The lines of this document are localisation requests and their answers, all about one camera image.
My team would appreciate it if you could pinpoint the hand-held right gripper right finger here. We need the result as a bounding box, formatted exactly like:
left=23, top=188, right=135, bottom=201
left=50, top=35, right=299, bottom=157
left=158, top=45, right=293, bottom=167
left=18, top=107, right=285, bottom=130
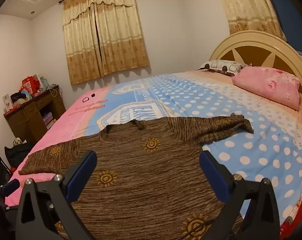
left=199, top=150, right=282, bottom=240

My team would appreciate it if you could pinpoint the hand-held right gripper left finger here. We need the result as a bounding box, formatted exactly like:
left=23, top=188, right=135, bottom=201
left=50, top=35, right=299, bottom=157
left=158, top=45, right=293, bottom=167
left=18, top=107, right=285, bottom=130
left=14, top=150, right=98, bottom=240

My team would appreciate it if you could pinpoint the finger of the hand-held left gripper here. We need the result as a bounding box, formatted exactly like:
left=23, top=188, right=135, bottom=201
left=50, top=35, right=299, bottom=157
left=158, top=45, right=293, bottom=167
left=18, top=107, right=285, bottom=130
left=2, top=180, right=20, bottom=197

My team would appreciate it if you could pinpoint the brown knit sweater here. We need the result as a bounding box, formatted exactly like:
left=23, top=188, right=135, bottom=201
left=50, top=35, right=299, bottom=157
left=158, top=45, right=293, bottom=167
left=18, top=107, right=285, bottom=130
left=18, top=113, right=254, bottom=240

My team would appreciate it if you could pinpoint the black bag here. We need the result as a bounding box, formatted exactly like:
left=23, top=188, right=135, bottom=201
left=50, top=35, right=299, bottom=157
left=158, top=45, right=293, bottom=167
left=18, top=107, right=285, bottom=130
left=4, top=142, right=35, bottom=168

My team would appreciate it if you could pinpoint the pink and blue printed blanket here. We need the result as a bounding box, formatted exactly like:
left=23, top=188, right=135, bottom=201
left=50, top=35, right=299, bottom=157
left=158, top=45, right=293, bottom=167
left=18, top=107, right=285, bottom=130
left=4, top=66, right=302, bottom=233

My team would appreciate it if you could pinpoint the stack of books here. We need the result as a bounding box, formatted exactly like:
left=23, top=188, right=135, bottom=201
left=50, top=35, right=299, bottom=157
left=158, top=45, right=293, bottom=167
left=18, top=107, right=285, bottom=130
left=42, top=112, right=57, bottom=130

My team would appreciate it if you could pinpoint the brown wooden desk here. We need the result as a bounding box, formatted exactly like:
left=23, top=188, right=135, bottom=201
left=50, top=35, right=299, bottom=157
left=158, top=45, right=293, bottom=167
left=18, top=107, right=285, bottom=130
left=3, top=84, right=66, bottom=143

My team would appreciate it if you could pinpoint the white card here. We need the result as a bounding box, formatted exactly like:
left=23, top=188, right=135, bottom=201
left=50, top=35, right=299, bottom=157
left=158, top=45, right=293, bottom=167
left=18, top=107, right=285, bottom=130
left=2, top=94, right=14, bottom=112

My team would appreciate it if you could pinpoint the red bed skirt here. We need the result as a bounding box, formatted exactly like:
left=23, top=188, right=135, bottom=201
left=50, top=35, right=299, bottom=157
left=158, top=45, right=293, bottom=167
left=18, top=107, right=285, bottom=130
left=280, top=190, right=302, bottom=233

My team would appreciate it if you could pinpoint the black cloth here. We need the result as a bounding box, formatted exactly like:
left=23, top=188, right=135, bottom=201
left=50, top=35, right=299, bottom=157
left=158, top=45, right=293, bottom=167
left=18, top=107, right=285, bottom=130
left=10, top=92, right=28, bottom=103

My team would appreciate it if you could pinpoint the white gift bag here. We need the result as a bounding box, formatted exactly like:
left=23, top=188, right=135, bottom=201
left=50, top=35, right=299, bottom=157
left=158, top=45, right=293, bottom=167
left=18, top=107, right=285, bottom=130
left=34, top=74, right=51, bottom=91

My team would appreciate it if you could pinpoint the red gift bag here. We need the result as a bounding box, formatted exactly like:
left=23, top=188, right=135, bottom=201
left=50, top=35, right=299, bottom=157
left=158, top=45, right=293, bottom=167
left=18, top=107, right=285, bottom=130
left=21, top=76, right=40, bottom=94

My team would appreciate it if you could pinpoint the pink pillow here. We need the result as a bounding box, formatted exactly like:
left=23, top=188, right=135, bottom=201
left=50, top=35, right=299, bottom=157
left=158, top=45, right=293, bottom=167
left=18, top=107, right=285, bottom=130
left=232, top=66, right=301, bottom=111

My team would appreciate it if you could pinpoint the white patterned pillow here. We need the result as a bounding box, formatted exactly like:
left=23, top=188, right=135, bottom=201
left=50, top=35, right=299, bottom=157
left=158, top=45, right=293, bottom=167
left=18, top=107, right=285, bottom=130
left=198, top=59, right=253, bottom=77

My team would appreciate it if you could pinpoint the beige patterned curtain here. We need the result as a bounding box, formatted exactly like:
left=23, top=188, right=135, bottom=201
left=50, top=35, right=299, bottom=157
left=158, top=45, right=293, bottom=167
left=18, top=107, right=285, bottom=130
left=215, top=0, right=287, bottom=42
left=63, top=0, right=103, bottom=85
left=94, top=0, right=150, bottom=77

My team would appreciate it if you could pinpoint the cream wooden headboard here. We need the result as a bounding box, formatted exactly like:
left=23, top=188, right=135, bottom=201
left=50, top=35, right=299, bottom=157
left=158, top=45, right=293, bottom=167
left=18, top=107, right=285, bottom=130
left=209, top=30, right=302, bottom=100

